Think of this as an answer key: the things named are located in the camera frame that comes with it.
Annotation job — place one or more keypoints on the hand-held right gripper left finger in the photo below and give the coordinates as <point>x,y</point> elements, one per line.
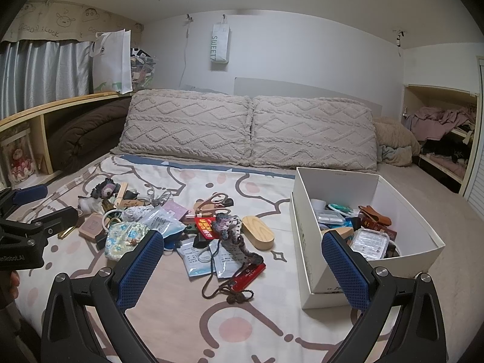
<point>140,268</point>

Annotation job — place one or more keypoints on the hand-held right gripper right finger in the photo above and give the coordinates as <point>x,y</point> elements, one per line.
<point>348,272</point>

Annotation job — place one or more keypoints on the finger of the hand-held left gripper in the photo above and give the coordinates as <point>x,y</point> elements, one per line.
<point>28,193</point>
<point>56,217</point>

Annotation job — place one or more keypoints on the floral fabric pouch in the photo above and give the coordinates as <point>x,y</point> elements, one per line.
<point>121,238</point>

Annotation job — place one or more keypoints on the white cardboard box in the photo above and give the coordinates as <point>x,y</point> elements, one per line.
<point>340,185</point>

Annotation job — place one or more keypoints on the red case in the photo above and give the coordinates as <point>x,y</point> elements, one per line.
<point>245,276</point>

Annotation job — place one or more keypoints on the person's left hand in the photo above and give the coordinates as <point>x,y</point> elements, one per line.
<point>14,285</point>

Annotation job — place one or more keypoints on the gold metal bar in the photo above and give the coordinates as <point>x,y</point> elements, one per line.
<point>66,232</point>

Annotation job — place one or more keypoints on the clear plastic case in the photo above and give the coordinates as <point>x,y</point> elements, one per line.
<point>368,244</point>

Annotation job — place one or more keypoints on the pink square box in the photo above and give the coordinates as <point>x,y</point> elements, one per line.
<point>90,227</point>

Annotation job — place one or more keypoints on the doll in clear box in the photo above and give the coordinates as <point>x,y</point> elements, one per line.
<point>19,158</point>

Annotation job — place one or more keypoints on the wooden boat-shaped piece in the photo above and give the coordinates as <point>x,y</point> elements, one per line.
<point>340,232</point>

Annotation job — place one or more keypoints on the red-brown small box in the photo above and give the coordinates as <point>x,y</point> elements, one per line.
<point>374,227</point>

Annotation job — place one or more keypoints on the purple crochet flower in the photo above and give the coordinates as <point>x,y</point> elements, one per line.
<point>106,189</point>

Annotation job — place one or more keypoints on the printed blanket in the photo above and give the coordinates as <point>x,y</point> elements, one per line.
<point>189,310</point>

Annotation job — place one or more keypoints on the small black object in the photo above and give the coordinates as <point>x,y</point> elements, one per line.
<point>200,242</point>

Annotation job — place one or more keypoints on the purple card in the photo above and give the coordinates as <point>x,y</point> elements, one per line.
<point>174,210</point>

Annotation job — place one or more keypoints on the red printed packet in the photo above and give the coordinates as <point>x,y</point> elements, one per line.
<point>204,228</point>

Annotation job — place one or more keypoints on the brown folded blanket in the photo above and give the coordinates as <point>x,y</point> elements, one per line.
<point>90,132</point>

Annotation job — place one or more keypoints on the oval wooden box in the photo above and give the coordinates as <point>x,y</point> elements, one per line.
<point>257,232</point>

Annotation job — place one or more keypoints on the pink scissors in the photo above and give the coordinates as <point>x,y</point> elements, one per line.
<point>213,202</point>

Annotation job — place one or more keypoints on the grey curtain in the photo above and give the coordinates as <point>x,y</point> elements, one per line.
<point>45,75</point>

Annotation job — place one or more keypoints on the blue-grey cloth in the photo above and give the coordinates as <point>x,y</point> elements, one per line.
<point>389,155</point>

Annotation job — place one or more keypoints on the beige knitted pillow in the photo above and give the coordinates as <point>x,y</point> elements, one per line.
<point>314,132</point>
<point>185,126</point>

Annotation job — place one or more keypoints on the beige plush blanket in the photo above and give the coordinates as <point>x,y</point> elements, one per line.
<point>395,134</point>

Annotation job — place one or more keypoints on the white tote bag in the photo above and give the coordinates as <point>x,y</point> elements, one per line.
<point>111,62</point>

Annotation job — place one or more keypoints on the pile of dark clothes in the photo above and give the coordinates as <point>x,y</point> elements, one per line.
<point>446,151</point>

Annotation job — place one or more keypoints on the clear bag of small goods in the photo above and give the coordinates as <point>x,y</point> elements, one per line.
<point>143,68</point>

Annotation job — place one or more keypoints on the white louvered door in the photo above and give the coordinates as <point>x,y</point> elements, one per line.
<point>476,158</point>

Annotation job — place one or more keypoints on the beige printed valance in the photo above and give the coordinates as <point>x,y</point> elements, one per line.
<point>49,22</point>

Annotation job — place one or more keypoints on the pile of pink clothes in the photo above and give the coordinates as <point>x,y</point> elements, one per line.
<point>438,121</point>

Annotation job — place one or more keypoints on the grey headboard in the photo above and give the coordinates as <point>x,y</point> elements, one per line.
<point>302,90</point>

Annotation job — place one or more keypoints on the wooden closet shelf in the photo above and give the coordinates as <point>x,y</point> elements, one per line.
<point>435,94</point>

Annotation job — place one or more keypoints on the white hanging paper bag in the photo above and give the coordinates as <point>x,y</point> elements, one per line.
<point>220,43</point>

